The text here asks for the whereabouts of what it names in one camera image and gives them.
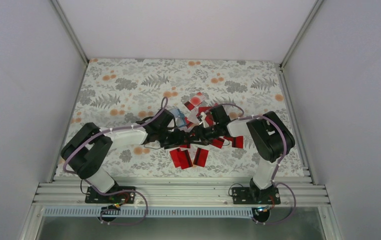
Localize floral table mat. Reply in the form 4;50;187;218
66;58;292;178

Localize aluminium rail frame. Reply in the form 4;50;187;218
32;176;330;207

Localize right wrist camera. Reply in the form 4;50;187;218
197;112;210;128

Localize red card right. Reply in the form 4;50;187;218
224;136;244;149

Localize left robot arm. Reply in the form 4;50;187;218
60;109;191;203

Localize white card top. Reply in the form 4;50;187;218
189;92;207;107

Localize teal leather card holder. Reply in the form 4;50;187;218
169;108;187;128

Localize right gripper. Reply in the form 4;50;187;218
188;125;221;148

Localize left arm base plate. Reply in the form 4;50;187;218
84;186;136;205

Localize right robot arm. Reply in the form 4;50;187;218
191;105;296;204

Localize perforated cable tray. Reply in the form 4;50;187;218
43;206;253;219

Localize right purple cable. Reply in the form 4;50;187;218
210;103;297;227

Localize purple cable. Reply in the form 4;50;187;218
210;103;297;227
62;96;170;226

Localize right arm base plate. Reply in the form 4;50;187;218
231;186;281;205

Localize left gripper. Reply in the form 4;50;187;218
156;127;190;149

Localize red card front left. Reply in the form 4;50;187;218
169;148;193;170

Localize red card front middle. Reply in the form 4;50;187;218
193;148;209;168

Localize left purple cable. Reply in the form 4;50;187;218
62;96;170;226

